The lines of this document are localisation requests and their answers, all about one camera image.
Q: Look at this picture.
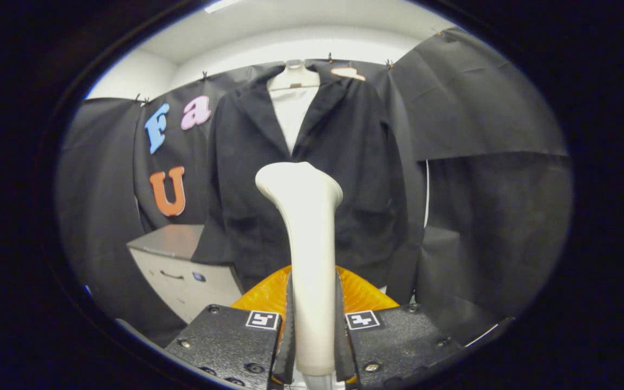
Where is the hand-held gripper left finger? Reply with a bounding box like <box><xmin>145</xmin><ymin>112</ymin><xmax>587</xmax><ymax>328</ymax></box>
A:
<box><xmin>163</xmin><ymin>265</ymin><xmax>297</xmax><ymax>390</ymax></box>

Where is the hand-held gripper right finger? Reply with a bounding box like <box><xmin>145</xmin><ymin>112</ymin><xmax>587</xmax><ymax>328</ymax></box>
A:
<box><xmin>335</xmin><ymin>265</ymin><xmax>462</xmax><ymax>390</ymax></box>

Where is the white garment steamer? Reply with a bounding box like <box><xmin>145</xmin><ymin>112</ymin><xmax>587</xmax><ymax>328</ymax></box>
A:
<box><xmin>255</xmin><ymin>161</ymin><xmax>344</xmax><ymax>390</ymax></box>

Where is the black blazer jacket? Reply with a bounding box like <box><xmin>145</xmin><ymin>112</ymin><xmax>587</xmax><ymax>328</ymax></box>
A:
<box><xmin>192</xmin><ymin>60</ymin><xmax>426</xmax><ymax>294</ymax></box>

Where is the grey metal cabinet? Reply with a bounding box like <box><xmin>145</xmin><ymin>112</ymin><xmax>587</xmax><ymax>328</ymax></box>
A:
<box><xmin>127</xmin><ymin>224</ymin><xmax>245</xmax><ymax>326</ymax></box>

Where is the black backdrop cloth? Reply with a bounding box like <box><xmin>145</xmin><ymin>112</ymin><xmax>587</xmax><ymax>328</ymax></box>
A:
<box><xmin>55</xmin><ymin>27</ymin><xmax>573</xmax><ymax>347</ymax></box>

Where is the white mannequin torso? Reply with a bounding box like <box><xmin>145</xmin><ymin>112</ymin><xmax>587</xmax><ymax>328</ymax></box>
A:
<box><xmin>268</xmin><ymin>58</ymin><xmax>321</xmax><ymax>155</ymax></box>

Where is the ceiling light panel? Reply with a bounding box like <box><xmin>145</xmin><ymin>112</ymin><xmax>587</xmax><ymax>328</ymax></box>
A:
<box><xmin>204</xmin><ymin>0</ymin><xmax>243</xmax><ymax>14</ymax></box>

